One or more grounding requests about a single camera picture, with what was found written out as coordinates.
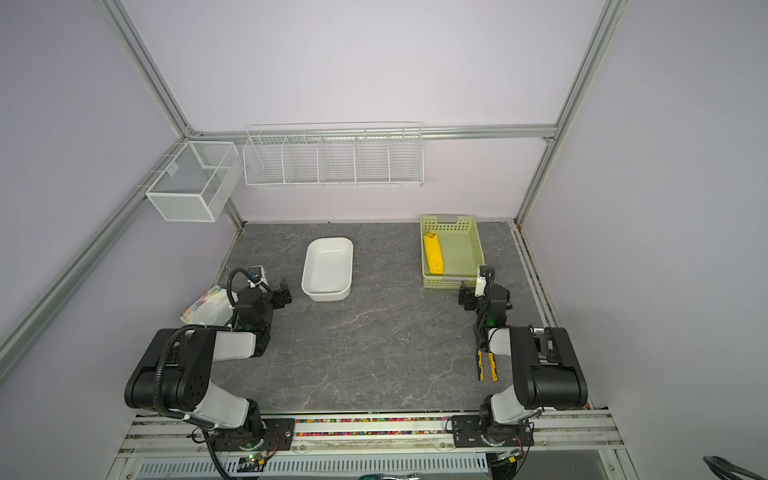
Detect white oval plastic tub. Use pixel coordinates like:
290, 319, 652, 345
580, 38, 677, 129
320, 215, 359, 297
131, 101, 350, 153
301, 237, 354, 302

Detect yellow paper napkin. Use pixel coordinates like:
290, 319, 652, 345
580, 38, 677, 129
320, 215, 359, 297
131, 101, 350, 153
423, 231, 444, 275

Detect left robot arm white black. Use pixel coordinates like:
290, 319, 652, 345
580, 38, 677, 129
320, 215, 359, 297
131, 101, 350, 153
124, 267, 292, 453

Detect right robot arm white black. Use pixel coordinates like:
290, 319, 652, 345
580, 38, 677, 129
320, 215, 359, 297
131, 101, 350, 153
450, 265, 588, 448

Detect green perforated plastic basket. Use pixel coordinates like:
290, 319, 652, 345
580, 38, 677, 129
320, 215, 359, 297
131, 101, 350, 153
420, 215, 485, 290

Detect yellow black pliers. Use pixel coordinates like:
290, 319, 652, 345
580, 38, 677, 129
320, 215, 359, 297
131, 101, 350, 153
476, 350, 498, 382

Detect white mesh box basket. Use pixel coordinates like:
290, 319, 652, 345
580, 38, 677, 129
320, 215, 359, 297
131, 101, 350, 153
146, 141, 244, 223

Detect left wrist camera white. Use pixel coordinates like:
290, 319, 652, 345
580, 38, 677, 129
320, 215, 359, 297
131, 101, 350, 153
246, 265, 263, 288

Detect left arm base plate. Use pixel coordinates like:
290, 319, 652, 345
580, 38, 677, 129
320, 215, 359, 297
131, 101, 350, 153
209, 417, 296, 452

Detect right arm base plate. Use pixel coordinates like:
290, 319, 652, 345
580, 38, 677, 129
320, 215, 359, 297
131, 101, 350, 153
446, 414, 534, 448

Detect white wire wall rack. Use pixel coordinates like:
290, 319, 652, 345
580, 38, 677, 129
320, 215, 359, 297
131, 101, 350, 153
242, 122, 425, 187

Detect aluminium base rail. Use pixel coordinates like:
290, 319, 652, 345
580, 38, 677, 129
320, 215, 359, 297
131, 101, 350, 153
117, 410, 626, 458

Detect black cable loop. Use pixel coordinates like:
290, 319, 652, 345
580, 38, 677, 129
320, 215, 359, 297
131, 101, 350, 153
703, 455, 763, 480

